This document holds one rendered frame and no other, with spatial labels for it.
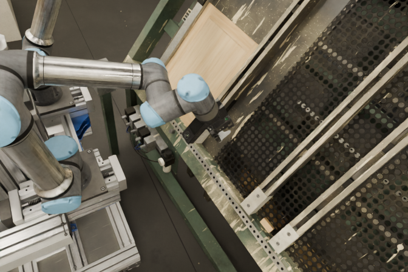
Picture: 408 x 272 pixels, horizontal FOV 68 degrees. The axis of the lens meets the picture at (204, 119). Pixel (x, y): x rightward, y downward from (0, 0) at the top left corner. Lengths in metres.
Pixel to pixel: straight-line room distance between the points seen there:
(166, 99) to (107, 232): 1.42
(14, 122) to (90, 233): 1.45
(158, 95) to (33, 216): 0.76
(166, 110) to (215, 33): 0.90
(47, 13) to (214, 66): 0.78
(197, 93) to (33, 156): 0.45
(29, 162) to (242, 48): 1.04
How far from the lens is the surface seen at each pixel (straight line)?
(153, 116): 0.80
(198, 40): 1.68
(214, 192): 1.50
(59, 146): 1.14
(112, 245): 2.07
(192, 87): 0.76
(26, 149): 0.86
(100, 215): 2.14
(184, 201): 2.19
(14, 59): 0.84
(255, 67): 1.39
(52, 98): 1.58
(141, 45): 1.96
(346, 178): 1.23
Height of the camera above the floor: 2.17
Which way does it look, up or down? 49 degrees down
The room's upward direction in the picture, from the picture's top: 12 degrees clockwise
